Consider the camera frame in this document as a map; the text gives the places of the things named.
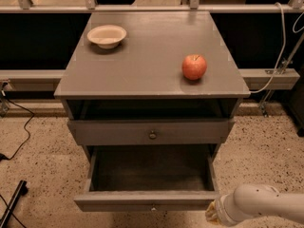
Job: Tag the red apple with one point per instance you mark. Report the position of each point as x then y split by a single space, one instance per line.
193 67

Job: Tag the padded gripper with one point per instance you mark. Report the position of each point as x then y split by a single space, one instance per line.
219 211

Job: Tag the grey drawer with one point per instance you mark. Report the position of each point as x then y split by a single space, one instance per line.
149 178
126 132

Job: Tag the metal railing frame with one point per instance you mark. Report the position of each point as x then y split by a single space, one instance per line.
152 3

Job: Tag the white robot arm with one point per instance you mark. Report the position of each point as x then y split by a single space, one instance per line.
251 201

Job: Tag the metal bracket stand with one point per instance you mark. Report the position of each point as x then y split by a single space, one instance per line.
280 70

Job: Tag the black metal bar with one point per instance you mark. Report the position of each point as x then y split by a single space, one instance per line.
19 192

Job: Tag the grey wooden drawer cabinet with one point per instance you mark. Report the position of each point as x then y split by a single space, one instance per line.
142 79

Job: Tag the grey top drawer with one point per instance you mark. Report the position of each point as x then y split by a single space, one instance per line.
126 132

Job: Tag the white paper bowl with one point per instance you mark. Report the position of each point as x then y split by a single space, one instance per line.
107 36

